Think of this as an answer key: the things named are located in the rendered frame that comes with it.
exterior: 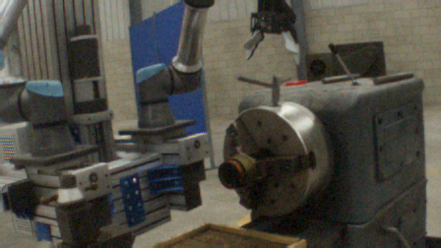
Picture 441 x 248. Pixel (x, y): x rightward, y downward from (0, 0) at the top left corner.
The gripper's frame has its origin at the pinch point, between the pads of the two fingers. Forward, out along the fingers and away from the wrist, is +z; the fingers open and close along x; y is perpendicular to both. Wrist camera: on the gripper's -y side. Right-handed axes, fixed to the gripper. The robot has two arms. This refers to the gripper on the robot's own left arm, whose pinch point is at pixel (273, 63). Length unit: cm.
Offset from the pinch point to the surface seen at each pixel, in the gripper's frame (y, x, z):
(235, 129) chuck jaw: 3.6, -8.9, 18.9
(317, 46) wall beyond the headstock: -993, -349, 87
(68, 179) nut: 55, -22, 20
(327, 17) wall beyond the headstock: -997, -330, 14
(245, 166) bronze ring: 12.9, -0.5, 25.5
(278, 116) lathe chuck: 2.3, 3.2, 13.9
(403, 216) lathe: -39, 34, 53
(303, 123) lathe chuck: -1.2, 9.2, 15.6
